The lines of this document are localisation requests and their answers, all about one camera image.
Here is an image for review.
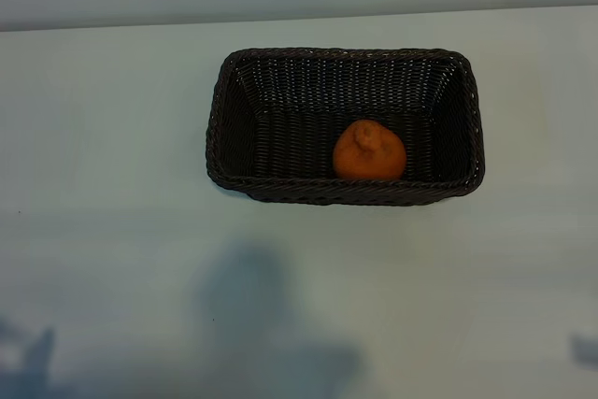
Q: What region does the orange citrus fruit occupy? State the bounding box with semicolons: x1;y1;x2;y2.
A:
332;119;407;181

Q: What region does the dark brown wicker basket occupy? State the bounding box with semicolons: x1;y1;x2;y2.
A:
205;47;487;207

